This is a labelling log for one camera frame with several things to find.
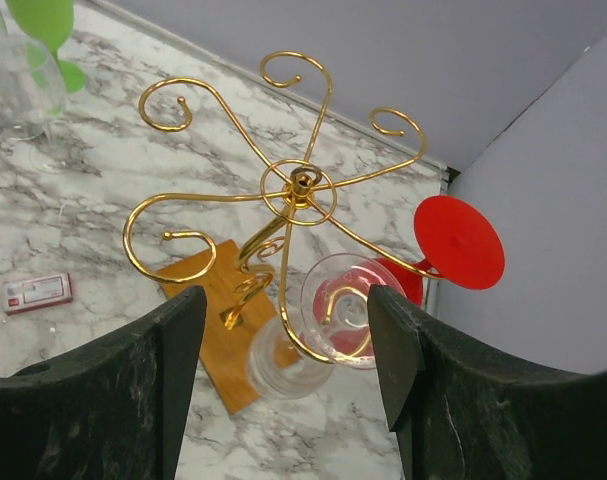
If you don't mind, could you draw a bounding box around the red plastic wine glass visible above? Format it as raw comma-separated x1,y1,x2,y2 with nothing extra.
312,195,507,357

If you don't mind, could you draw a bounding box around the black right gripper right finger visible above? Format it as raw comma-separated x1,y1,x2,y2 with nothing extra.
367,285,607,479

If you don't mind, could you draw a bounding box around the gold wire glass rack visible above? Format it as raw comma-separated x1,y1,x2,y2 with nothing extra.
122,49,442,415

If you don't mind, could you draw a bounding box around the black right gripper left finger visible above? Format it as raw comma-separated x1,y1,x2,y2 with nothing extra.
0,286,207,479

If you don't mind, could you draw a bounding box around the small red white card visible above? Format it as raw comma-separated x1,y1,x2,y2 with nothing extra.
2,273,74,315

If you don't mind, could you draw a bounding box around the clear glass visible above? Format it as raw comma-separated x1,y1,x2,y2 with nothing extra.
11,35,71,173
246,253,403,400
0,10,42,141

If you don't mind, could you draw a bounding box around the green plastic wine glass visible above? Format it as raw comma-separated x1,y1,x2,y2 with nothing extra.
6,0,86,94

